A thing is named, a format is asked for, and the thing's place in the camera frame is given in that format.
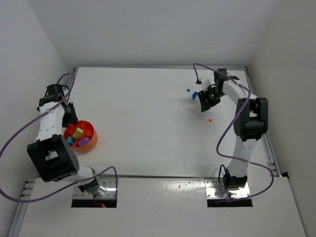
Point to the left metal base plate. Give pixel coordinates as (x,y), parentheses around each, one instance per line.
(106,191)

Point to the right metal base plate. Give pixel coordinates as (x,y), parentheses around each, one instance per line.
(216,191)

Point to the blue lego figure piece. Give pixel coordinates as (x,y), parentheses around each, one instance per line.
(194,95)

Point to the aluminium frame rail right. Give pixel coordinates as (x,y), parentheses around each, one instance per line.
(260,127)

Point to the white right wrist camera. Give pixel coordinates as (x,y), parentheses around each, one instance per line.
(205,83)

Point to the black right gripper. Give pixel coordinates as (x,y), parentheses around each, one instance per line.
(205,100)

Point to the aluminium frame rail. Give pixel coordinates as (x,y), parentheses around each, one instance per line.
(260,127)
(24,198)

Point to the orange divided round container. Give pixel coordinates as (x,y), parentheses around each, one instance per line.
(88,131)

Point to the green lego brick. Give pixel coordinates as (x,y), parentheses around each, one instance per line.
(77,132)

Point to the metal base plate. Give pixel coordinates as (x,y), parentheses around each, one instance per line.
(216,191)
(106,191)

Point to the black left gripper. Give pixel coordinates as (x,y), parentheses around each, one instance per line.
(71,116)

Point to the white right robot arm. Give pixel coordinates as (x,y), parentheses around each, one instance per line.
(249,124)

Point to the aluminium frame rail left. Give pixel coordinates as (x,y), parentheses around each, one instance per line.
(24,198)

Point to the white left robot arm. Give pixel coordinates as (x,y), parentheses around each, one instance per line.
(61,135)

